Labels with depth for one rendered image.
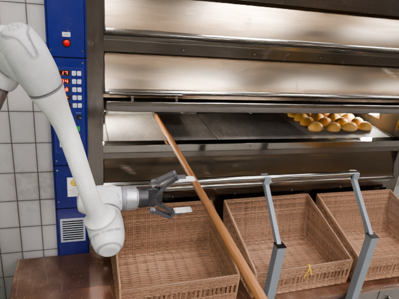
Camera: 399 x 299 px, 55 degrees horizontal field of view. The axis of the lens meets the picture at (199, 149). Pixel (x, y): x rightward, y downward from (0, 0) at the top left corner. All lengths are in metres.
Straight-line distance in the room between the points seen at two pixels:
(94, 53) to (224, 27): 0.60
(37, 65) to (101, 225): 0.50
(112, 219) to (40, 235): 0.94
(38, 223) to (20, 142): 0.45
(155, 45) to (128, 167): 0.62
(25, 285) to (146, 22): 1.32
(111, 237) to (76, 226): 0.85
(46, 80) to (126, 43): 0.73
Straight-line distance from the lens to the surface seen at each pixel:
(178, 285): 1.78
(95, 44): 1.77
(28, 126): 1.88
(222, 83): 1.91
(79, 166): 1.20
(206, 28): 1.83
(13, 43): 1.09
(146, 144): 1.93
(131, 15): 1.76
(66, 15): 1.73
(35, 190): 2.01
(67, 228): 2.08
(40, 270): 2.11
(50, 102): 1.15
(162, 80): 1.83
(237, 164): 2.13
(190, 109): 1.75
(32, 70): 1.10
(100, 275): 2.04
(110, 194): 1.38
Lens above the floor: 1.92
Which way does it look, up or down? 23 degrees down
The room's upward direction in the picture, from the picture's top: 6 degrees clockwise
